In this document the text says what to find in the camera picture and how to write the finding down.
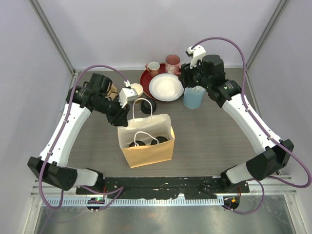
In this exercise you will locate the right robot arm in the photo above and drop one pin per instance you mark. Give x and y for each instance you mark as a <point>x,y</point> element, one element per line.
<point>272,153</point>

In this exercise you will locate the stack of paper cups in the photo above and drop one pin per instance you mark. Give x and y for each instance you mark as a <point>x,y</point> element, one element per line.
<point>138,88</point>

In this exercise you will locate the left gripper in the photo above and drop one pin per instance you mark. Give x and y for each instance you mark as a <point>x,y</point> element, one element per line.
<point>120,118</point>

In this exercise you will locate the black lid cup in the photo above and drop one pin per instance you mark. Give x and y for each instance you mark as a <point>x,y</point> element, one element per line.
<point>158,140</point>
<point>137,143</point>

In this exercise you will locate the blue straw cup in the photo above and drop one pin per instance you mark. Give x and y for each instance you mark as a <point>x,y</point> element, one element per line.
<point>192,100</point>

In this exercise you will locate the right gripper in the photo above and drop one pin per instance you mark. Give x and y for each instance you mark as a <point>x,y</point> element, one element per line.
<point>186,73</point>

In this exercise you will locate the aluminium rail frame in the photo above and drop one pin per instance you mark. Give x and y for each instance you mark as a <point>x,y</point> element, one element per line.
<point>265,187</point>

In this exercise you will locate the brown paper bag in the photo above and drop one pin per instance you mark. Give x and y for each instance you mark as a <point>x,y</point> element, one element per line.
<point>146,129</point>

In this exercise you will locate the stack of black lids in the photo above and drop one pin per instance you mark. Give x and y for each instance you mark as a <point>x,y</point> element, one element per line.
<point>148,106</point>

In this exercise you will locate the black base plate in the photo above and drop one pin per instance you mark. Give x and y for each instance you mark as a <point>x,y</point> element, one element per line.
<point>193,187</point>

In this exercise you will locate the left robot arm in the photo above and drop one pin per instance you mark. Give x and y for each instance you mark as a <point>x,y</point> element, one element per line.
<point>51,165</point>

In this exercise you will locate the white paper plate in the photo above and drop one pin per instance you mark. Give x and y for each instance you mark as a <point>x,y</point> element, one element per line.
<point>166,87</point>

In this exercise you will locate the small pink mug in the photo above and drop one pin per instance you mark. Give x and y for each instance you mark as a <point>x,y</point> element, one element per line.
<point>153,68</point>

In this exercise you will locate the red round tray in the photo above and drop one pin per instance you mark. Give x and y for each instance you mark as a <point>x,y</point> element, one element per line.
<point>146,78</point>

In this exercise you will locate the tall pink mug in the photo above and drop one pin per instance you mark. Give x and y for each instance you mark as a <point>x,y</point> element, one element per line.
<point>173,65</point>

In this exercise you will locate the cardboard cup carrier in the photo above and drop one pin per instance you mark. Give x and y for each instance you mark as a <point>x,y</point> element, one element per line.
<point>113,92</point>

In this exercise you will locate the white wrapped straws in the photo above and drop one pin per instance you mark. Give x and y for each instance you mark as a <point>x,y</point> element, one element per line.
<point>197,89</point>

